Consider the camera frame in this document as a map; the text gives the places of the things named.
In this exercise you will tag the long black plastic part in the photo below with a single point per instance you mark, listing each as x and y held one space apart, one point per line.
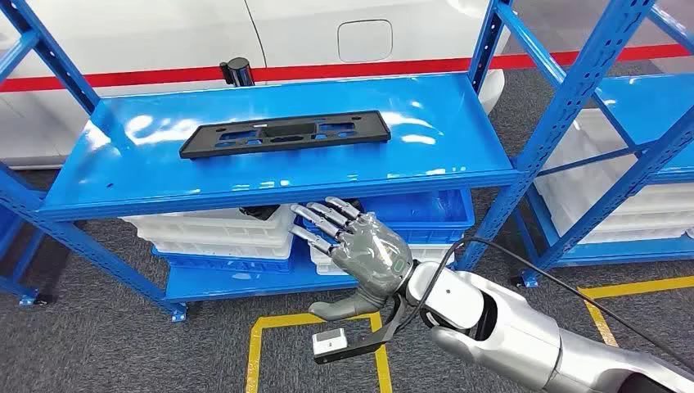
282 144

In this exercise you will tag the blue metal shelf rack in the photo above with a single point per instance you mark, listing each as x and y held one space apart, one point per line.
645 103
271 179

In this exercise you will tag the small black plastic part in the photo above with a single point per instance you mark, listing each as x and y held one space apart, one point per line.
260 211

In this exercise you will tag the blue plastic crate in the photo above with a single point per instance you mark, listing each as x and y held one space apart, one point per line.
423 211
228 266

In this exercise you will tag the black cylinder sensor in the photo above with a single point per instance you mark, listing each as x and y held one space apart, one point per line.
241 73

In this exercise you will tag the white car body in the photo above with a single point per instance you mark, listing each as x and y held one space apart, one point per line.
162 32

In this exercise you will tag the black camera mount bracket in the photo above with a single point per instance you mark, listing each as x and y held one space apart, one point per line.
379 339

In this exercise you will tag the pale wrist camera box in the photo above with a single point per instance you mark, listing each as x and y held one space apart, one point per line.
329 341

